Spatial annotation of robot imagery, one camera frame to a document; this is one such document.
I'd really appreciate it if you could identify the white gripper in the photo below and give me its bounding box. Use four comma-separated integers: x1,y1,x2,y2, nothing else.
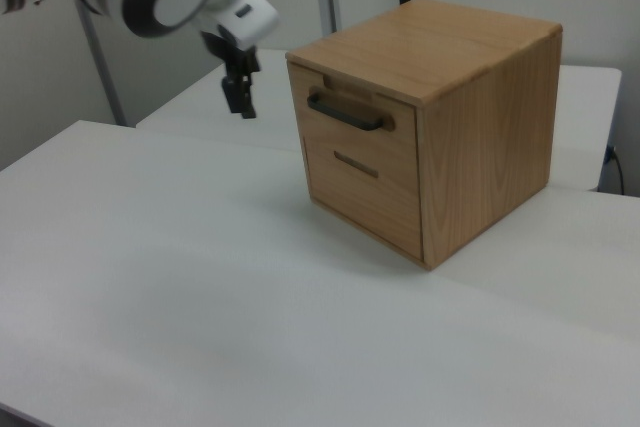
201,0,280,121

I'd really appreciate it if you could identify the black metal drawer handle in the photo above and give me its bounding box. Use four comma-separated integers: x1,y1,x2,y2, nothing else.
306,90,388,134

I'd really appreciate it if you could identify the wooden drawer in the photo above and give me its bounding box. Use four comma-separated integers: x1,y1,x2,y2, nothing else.
288,61,426,268

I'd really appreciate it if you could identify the wooden cabinet body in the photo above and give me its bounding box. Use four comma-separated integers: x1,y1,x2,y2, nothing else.
285,0,565,272

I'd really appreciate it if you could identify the black power cable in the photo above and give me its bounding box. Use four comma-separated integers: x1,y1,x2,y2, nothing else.
606,145,627,194

